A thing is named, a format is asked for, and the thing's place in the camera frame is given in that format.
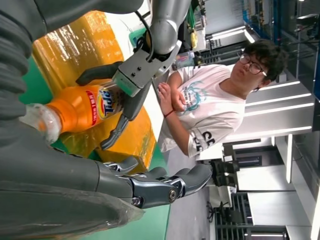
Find black office chair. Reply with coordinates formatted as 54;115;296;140
211;158;241;188
206;200;235;226

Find black framed glasses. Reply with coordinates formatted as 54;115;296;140
238;52;268;78

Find ceiling light strip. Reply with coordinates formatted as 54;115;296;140
246;93;312;108
243;102;315;118
229;125;313;141

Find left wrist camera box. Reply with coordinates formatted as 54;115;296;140
112;39;183;98

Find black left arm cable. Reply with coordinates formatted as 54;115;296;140
133;9;155;64

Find green table mat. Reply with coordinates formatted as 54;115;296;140
18;28;171;240

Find person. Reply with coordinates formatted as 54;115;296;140
157;39;289;158

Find teal labelled clear bottle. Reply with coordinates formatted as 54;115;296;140
174;50;204;71

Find yellow plastic sheet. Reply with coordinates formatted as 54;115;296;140
32;10;158;175

